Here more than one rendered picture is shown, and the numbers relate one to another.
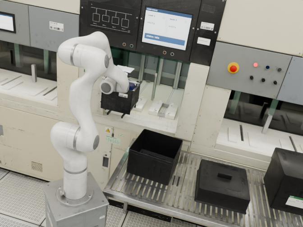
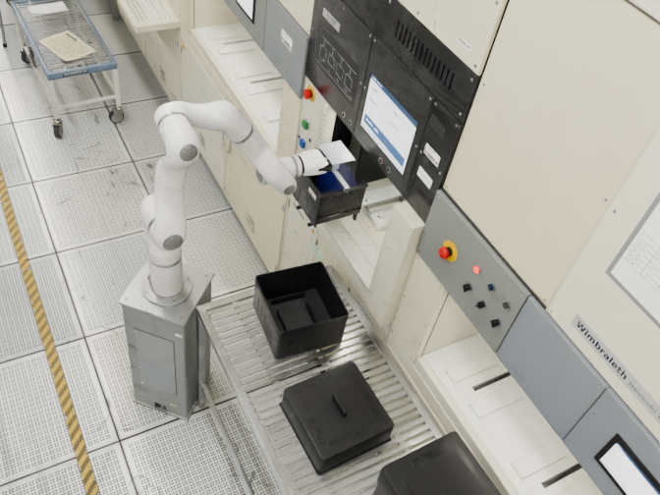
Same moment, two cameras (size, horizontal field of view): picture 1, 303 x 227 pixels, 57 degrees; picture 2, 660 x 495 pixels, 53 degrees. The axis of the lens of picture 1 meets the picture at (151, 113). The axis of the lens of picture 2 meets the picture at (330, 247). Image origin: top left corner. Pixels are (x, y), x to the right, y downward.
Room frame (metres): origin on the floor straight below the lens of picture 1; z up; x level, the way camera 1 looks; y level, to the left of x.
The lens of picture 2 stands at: (0.40, -1.20, 2.86)
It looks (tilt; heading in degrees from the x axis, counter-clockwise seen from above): 47 degrees down; 44
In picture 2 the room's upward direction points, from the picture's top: 12 degrees clockwise
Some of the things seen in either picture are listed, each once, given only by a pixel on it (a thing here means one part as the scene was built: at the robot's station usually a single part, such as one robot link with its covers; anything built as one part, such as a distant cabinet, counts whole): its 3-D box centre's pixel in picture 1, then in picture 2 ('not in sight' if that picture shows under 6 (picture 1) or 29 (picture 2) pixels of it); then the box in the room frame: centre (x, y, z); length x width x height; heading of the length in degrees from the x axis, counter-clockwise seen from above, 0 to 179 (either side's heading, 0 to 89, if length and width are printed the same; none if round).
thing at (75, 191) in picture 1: (75, 180); (166, 271); (1.13, 0.34, 0.85); 0.19 x 0.19 x 0.18
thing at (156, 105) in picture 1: (163, 109); not in sight; (2.06, -0.09, 0.89); 0.22 x 0.21 x 0.04; 171
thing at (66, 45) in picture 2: not in sight; (67, 44); (1.60, 2.58, 0.47); 0.31 x 0.23 x 0.02; 102
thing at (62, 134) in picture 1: (70, 145); (161, 228); (1.13, 0.37, 1.07); 0.19 x 0.12 x 0.24; 81
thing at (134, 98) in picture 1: (121, 90); (329, 183); (1.79, 0.23, 1.11); 0.24 x 0.20 x 0.32; 81
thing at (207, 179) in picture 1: (222, 182); (337, 412); (1.34, -0.48, 0.83); 0.29 x 0.29 x 0.13; 82
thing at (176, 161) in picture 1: (155, 155); (299, 308); (1.47, -0.07, 0.85); 0.28 x 0.28 x 0.17; 76
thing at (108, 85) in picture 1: (110, 84); (275, 171); (1.54, 0.27, 1.25); 0.13 x 0.09 x 0.08; 171
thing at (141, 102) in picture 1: (132, 102); (386, 205); (2.10, 0.17, 0.89); 0.22 x 0.21 x 0.04; 171
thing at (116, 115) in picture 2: not in sight; (69, 61); (1.66, 2.75, 0.24); 0.97 x 0.52 x 0.48; 83
